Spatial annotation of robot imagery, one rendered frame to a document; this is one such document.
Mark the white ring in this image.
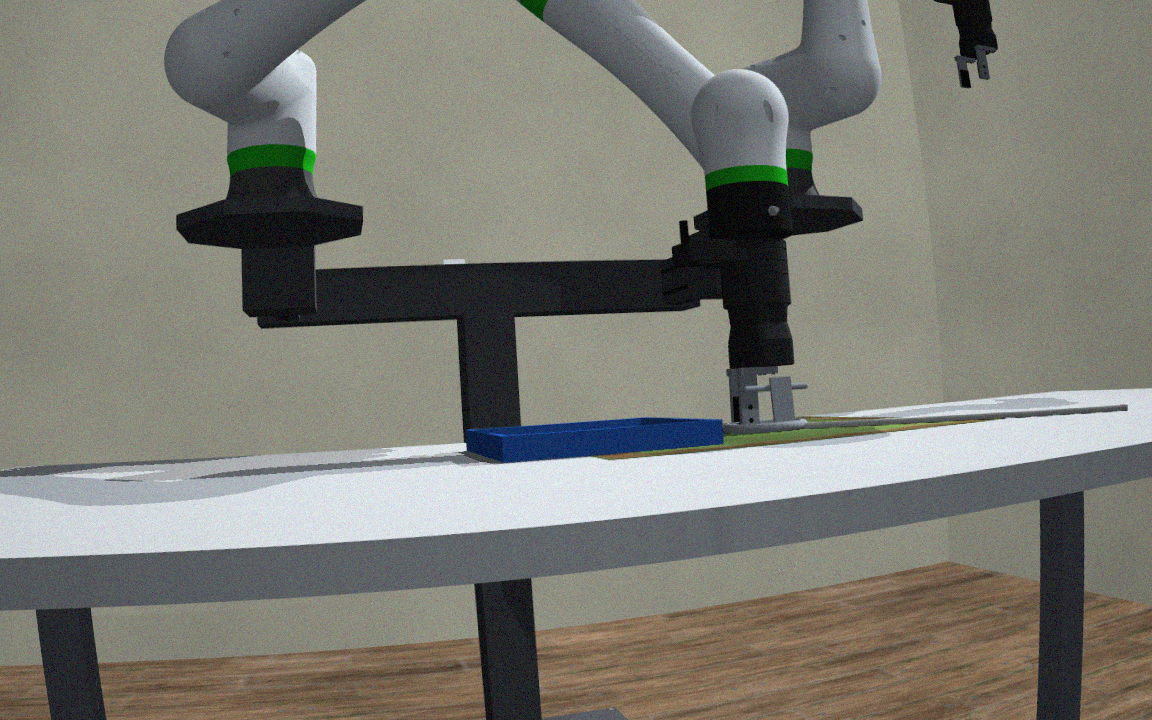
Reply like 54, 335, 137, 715
723, 418, 808, 434

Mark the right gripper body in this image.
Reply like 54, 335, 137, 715
672, 181, 794, 369

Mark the blue tray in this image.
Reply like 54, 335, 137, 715
465, 417, 723, 463

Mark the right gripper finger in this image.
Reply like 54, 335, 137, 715
736, 366, 778, 424
726, 369, 738, 422

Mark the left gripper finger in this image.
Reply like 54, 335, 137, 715
954, 55, 976, 88
975, 45, 996, 79

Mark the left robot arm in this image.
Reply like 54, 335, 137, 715
741, 0, 881, 195

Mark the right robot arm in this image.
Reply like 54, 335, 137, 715
164, 0, 788, 199

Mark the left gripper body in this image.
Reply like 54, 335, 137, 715
933, 0, 998, 60

